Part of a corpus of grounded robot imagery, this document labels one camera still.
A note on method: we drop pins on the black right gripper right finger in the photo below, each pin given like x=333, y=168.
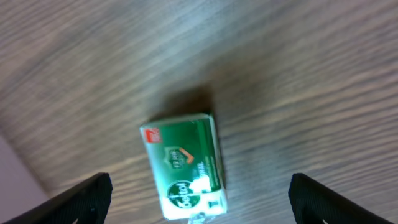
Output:
x=314, y=203

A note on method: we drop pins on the green soap bar packet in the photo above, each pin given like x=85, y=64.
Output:
x=185, y=158

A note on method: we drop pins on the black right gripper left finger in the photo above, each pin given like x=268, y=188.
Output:
x=86, y=202

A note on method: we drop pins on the white cardboard box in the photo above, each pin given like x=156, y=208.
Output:
x=20, y=191

